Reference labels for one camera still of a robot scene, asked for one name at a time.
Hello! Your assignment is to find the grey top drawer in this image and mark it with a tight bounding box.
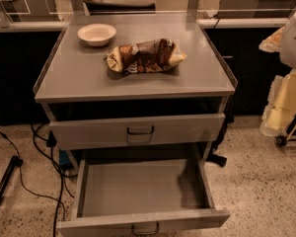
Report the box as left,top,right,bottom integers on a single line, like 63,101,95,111
50,114,225,150

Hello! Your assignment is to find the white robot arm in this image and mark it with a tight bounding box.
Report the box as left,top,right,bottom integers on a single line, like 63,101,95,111
259,12,296,136

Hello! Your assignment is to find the grey drawer cabinet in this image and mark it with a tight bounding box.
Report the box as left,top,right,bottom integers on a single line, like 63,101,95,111
33,13,239,170

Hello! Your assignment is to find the thin black floor cable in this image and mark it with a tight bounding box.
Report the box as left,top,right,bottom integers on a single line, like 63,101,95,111
0,123,67,220

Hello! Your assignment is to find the grey open middle drawer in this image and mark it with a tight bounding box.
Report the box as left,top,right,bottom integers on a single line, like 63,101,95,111
57,158,230,237

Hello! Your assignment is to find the black top drawer handle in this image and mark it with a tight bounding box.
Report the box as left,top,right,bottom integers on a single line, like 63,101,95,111
126,125,155,136

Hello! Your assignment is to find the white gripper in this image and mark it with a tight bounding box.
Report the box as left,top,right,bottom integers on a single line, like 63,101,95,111
259,28,296,136

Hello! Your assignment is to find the brown chip bag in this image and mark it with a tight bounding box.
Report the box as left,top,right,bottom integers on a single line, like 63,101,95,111
106,39,186,74

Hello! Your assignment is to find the black drawer handle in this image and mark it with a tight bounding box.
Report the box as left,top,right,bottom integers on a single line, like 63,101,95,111
126,125,155,136
131,223,160,236

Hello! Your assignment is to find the white bowl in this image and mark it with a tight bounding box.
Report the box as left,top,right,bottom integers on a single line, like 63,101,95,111
77,24,116,47

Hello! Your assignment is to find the black floor stand bar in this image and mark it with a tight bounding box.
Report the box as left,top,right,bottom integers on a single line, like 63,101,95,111
0,156,23,200

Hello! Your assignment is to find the black middle drawer handle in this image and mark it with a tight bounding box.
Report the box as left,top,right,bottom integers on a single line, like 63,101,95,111
131,223,160,236

